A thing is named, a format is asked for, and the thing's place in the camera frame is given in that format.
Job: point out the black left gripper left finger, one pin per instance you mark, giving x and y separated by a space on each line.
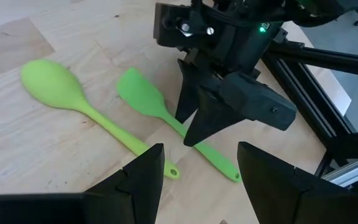
145 186

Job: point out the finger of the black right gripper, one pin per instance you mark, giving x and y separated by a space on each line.
190 90
228 105

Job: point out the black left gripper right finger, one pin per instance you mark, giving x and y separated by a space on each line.
266 186

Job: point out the green silicone spatula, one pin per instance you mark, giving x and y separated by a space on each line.
141 93

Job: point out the lime green silicone spoon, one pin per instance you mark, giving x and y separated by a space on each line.
51 84

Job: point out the silver aluminium bar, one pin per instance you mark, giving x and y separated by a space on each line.
353 171

